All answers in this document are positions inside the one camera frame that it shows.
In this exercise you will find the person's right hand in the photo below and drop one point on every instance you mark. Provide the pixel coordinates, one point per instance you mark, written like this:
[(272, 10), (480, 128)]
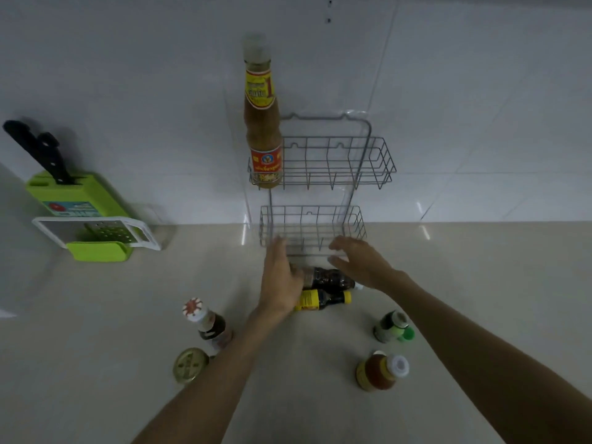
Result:
[(367, 268)]

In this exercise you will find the person's left hand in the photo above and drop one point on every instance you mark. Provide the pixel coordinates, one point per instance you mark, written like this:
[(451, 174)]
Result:
[(279, 282)]

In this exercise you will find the person's right thumb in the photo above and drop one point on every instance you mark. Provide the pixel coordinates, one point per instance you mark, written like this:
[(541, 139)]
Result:
[(337, 263)]

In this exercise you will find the person's left thumb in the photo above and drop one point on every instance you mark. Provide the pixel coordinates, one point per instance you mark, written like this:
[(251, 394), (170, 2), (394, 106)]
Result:
[(297, 273)]

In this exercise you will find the person's right forearm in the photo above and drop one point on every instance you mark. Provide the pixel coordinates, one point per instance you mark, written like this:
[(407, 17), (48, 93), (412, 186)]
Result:
[(490, 360)]

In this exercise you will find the person's left forearm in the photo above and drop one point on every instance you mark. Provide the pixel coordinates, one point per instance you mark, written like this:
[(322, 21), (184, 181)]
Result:
[(217, 374)]

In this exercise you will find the yellow-label dark sauce bottle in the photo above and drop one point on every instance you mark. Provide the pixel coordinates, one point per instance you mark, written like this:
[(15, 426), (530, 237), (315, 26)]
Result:
[(321, 299)]

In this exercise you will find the small green-capped bottle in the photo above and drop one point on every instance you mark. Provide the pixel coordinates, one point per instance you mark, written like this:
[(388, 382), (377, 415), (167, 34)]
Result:
[(391, 327)]

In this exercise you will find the red-and-white-capped sauce bottle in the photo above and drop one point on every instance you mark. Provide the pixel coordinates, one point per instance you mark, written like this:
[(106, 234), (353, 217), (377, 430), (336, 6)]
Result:
[(210, 323)]

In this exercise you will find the white-capped orange sauce bottle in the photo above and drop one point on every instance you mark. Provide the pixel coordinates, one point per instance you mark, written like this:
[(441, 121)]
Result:
[(380, 370)]

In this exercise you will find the gold-lidded jar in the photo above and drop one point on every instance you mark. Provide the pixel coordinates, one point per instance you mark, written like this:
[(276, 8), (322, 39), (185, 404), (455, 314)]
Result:
[(189, 365)]

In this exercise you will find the tall brown sauce bottle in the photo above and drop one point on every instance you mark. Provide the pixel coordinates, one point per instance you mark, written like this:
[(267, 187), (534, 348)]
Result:
[(262, 129)]

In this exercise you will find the white and green grater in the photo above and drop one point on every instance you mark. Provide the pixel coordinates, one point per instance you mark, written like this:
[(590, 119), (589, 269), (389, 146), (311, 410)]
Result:
[(99, 242)]

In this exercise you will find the green knife block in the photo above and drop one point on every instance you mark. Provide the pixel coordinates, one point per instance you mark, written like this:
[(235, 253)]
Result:
[(81, 196)]

